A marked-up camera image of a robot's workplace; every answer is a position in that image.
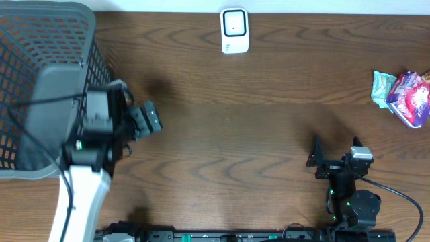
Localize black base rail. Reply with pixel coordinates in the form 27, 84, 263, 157
93, 221, 396, 242

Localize orange red snack bar wrapper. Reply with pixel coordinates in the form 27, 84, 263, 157
421, 71, 430, 84

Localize right black cable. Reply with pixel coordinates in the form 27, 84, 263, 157
355, 174, 424, 242

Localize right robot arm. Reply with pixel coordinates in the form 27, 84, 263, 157
306, 136, 381, 241

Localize white barcode scanner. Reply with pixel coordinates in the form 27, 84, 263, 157
220, 8, 250, 54

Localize purple snack box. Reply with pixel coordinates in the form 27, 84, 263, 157
386, 71, 429, 128

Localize teal snack packet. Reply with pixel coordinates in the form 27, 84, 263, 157
370, 71, 397, 113

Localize grey plastic mesh basket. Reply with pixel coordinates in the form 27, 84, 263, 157
1, 1, 112, 179

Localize black cable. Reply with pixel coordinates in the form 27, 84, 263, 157
6, 79, 135, 242
355, 174, 424, 242

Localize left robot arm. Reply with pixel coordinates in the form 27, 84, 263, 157
48, 102, 163, 242

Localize left black cable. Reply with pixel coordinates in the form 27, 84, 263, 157
6, 79, 135, 242

